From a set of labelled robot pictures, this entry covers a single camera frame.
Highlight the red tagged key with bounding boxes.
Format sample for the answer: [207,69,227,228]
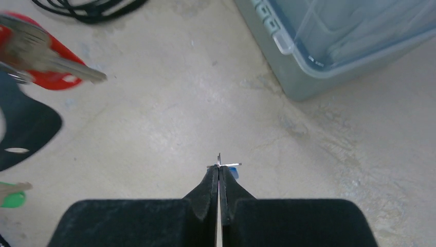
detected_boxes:
[1,11,107,91]

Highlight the green tagged key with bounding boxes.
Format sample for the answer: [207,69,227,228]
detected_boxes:
[1,182,33,208]

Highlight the coiled black cable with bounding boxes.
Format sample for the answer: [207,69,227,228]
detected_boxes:
[31,0,149,25]

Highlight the oval metal keyring plate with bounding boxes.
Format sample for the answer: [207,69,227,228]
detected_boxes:
[1,72,63,171]

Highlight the blue tagged key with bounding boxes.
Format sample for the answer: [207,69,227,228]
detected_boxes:
[207,153,242,180]

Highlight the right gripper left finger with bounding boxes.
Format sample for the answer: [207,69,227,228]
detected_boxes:
[48,166,219,246]

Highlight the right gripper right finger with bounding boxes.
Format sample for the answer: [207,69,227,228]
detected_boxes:
[219,166,378,246]

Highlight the translucent green storage box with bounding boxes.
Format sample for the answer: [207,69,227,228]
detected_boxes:
[236,1,435,101]

